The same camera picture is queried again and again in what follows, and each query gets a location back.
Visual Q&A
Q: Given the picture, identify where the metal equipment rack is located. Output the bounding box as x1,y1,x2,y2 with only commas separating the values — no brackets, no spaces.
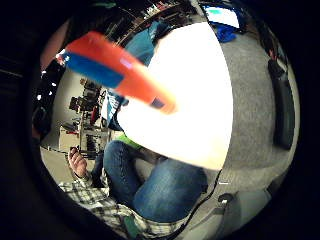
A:
68,78,113,160

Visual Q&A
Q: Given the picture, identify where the blue cloth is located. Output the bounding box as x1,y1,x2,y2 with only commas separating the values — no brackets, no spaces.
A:
213,23,245,44

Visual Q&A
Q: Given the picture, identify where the teal blue chair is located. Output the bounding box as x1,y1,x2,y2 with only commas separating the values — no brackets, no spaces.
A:
124,20,168,68

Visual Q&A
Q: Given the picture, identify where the blue and white bag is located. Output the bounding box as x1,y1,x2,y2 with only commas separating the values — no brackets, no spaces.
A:
105,88,129,132

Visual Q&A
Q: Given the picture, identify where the green cushion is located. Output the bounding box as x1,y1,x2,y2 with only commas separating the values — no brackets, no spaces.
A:
114,133,143,150

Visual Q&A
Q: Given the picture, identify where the dark wall shelf with items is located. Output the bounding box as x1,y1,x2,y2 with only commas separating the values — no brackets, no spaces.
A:
109,1,198,44

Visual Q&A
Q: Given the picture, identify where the orange and blue packet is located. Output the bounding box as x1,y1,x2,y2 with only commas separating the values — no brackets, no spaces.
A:
55,31,178,115

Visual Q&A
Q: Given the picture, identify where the long black bag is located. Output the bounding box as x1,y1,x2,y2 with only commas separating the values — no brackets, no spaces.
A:
267,59,296,151

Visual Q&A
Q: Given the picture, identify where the black cable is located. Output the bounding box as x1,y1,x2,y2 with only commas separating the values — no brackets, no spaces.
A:
159,168,224,240

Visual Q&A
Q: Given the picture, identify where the bright monitor screen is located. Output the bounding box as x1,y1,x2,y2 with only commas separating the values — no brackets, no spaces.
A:
203,5,242,30

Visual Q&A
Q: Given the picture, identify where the the person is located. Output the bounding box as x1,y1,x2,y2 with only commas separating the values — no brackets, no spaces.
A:
58,139,210,240

